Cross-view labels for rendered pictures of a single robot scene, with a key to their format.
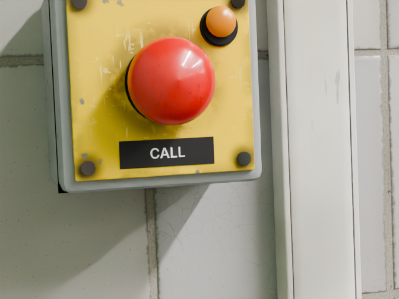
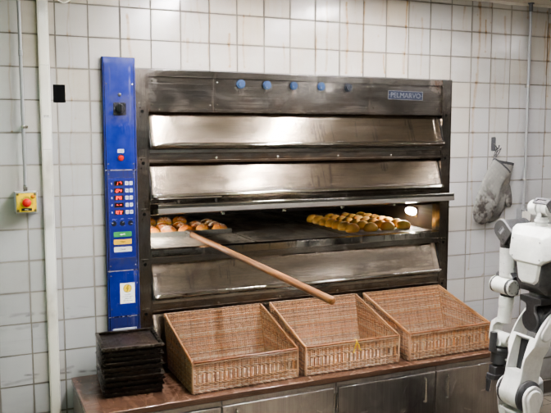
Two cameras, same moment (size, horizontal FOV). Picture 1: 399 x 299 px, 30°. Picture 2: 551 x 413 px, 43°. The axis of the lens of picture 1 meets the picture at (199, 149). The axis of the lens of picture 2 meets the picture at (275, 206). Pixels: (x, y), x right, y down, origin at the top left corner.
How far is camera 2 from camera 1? 3.09 m
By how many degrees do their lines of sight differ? 8
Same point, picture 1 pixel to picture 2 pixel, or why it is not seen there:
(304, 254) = (47, 221)
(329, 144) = (50, 208)
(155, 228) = (27, 217)
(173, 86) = (26, 203)
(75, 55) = (16, 199)
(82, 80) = (17, 202)
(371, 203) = (57, 215)
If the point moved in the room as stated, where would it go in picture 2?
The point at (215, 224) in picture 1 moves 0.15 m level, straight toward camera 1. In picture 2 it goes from (35, 217) to (28, 221)
